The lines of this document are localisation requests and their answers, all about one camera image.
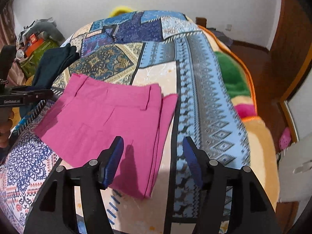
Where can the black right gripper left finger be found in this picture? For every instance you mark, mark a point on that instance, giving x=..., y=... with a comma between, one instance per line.
x=54, y=210

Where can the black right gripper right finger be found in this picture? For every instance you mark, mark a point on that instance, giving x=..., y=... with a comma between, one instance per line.
x=251, y=210

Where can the pink pants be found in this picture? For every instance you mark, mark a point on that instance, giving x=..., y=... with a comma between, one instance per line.
x=90, y=113

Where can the left hand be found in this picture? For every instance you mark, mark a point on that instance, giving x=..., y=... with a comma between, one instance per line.
x=6, y=130

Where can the green bag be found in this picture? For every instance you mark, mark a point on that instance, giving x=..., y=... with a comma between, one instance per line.
x=30, y=64

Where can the colourful plush blanket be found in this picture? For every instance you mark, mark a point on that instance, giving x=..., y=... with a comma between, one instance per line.
x=242, y=94

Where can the dark navy folded garment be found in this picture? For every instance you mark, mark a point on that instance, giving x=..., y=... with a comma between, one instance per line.
x=52, y=64

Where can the orange box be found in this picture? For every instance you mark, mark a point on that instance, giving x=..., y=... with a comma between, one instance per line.
x=33, y=43

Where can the striped pink curtain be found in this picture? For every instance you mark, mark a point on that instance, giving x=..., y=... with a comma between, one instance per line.
x=7, y=26

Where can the grey clothes pile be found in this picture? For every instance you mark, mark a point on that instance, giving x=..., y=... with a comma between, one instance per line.
x=47, y=27

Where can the pink slipper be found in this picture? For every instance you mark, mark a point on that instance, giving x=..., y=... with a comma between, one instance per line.
x=285, y=139

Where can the yellow plush pillow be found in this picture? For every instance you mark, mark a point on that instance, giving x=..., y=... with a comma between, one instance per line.
x=119, y=10

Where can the blue patchwork bed sheet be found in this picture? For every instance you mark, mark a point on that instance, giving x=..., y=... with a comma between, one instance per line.
x=152, y=78

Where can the brown wooden door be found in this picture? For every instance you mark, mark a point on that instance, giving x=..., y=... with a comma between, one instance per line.
x=278, y=71

